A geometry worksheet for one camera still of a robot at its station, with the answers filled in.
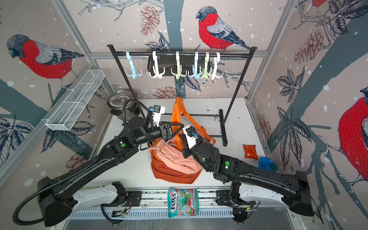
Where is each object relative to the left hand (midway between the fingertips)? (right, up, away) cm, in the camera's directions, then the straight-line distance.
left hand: (182, 124), depth 62 cm
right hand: (-1, -4, +3) cm, 6 cm away
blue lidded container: (+46, -23, +15) cm, 53 cm away
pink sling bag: (-8, -19, +20) cm, 29 cm away
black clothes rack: (+27, -11, +35) cm, 46 cm away
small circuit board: (-33, -46, +9) cm, 58 cm away
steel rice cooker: (-49, +14, +40) cm, 65 cm away
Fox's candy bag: (0, -40, +8) cm, 41 cm away
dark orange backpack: (-10, -28, +17) cm, 34 cm away
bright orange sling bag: (-3, -1, +2) cm, 3 cm away
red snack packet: (+42, -20, +27) cm, 53 cm away
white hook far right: (+24, +44, +40) cm, 63 cm away
